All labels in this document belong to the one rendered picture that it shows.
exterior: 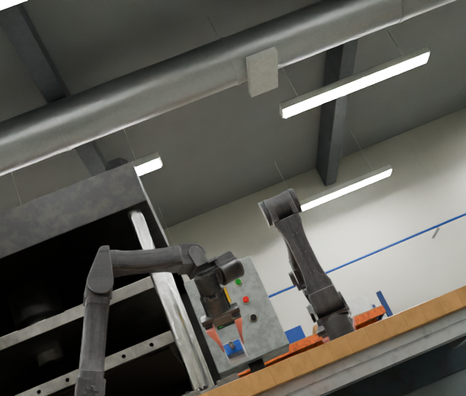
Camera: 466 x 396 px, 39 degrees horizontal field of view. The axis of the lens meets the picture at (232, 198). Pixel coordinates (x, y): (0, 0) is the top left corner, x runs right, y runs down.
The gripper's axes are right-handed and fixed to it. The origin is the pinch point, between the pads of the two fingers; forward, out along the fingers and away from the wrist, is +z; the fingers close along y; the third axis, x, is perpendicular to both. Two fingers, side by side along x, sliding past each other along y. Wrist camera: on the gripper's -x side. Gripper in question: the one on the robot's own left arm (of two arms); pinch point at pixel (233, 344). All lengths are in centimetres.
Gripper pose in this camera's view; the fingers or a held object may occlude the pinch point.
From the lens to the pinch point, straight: 175.0
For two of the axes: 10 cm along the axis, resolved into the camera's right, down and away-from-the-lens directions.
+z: 3.8, 9.2, 0.7
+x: 0.8, 0.4, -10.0
